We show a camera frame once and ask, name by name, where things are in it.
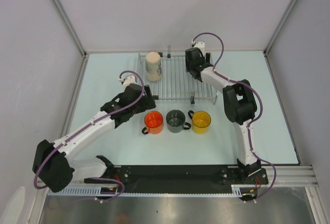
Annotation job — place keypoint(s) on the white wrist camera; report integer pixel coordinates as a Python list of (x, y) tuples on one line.
[(200, 45), (126, 81)]

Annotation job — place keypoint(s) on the right aluminium frame post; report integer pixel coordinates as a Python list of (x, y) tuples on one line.
[(283, 20)]

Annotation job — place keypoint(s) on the beige patterned cup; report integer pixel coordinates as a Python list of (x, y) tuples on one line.
[(153, 66)]

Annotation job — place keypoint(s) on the aluminium frame post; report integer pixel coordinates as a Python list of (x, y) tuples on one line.
[(68, 26), (283, 20)]

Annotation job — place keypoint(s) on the right grey cable duct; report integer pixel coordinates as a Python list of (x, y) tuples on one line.
[(247, 190)]

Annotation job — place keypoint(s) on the left grey cable duct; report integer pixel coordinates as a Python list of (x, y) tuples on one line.
[(87, 191)]

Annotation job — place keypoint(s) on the grey cable duct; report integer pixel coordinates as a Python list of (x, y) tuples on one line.
[(87, 191), (247, 190)]

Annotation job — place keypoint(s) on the orange cup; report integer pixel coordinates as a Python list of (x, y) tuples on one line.
[(153, 123)]

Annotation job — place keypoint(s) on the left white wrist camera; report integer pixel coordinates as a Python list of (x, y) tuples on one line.
[(126, 81)]

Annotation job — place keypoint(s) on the metal wire dish rack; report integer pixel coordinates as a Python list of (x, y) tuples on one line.
[(175, 82)]

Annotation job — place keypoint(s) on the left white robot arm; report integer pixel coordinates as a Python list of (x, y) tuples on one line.
[(55, 162)]

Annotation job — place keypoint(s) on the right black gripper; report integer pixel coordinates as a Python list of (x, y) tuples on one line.
[(208, 56)]

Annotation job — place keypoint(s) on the grey cup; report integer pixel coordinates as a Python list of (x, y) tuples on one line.
[(176, 121)]

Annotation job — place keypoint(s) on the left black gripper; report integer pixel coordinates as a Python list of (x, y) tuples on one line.
[(147, 103)]

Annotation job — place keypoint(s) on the left aluminium frame post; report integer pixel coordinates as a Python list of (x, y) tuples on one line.
[(68, 26)]

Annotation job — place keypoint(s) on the yellow cup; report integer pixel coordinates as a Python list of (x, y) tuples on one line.
[(201, 121)]

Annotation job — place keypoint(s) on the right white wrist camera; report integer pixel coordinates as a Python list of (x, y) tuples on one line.
[(200, 45)]

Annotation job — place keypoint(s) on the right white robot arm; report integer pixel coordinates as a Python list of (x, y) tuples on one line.
[(239, 106)]

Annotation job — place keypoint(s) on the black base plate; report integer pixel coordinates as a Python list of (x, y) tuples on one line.
[(182, 179)]

